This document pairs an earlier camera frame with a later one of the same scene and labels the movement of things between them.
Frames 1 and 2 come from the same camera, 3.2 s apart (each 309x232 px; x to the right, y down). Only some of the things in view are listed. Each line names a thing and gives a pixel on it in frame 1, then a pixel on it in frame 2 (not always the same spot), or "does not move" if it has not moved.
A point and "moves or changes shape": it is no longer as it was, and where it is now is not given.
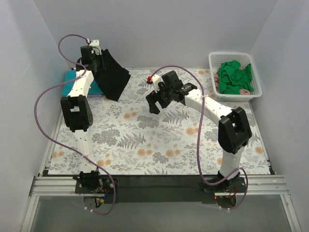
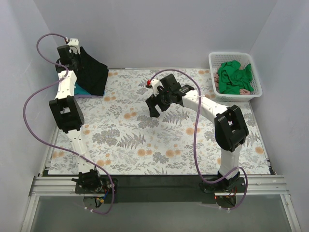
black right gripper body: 157,99 does not move
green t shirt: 232,78 does not move
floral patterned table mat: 128,137 does not move
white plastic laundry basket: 234,77 does not move
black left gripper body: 98,64 → 78,61
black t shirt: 110,76 moves or changes shape
